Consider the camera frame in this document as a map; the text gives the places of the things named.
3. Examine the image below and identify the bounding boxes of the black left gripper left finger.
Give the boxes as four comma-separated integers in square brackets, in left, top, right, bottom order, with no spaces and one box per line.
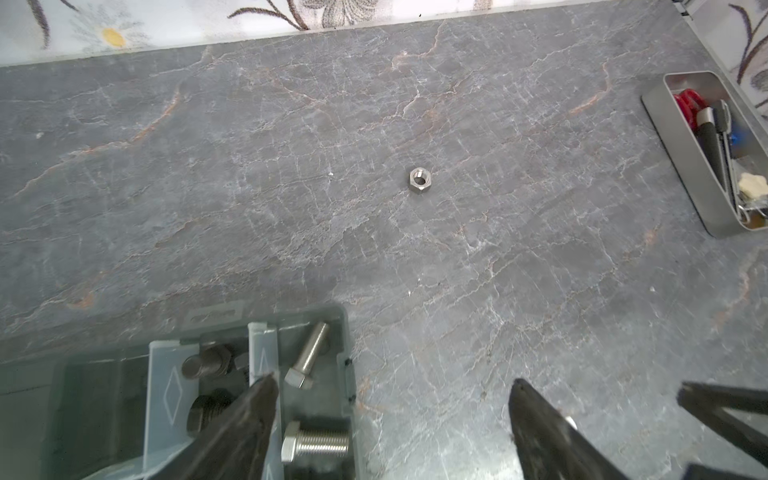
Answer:
[154,375,279,480]

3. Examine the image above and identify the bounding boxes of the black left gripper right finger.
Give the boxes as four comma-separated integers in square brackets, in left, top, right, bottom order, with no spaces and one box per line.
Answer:
[508,378,626,479]

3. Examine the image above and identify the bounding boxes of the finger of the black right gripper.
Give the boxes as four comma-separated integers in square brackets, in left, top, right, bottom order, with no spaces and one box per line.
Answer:
[677,382,767,467]

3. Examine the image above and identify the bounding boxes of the black hex bolt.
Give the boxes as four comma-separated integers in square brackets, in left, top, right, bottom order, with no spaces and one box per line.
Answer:
[181,345,232,380]

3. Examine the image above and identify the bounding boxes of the silver hex bolt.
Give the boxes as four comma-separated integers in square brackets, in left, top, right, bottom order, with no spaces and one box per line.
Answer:
[284,322,330,390]
[280,421,350,464]

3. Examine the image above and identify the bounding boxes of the transparent grey organizer box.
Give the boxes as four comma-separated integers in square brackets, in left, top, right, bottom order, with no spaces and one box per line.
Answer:
[1,302,362,479]

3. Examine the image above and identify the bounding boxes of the cream flower shaped eraser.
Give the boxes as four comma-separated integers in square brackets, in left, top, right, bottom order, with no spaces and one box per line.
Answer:
[738,172,768,201]

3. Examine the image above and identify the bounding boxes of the grey utility knife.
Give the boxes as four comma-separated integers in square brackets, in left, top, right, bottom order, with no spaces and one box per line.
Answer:
[696,107,733,201]

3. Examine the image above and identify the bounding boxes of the silver hex nut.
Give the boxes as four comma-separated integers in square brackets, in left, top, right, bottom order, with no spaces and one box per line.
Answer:
[408,167,432,193]

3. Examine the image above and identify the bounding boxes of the red handled scissors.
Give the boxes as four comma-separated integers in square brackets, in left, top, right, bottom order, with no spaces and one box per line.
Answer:
[673,88,709,131]

